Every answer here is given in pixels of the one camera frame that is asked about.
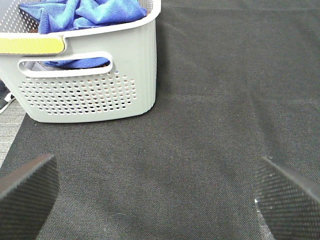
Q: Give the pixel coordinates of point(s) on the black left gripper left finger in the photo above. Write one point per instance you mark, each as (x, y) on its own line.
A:
(27, 196)

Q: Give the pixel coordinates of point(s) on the grey perforated plastic basket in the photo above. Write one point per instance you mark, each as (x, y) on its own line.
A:
(102, 74)

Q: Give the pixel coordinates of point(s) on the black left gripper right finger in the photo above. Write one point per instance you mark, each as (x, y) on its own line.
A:
(288, 202)

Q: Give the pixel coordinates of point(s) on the black table cloth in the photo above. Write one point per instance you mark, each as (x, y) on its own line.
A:
(236, 80)

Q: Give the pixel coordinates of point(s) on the black and white shoe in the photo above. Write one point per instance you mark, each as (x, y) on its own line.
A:
(6, 97)

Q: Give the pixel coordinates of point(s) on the yellow label on basket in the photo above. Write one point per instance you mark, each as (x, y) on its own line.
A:
(37, 46)

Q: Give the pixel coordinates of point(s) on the blue microfibre towel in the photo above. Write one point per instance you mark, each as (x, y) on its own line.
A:
(55, 16)

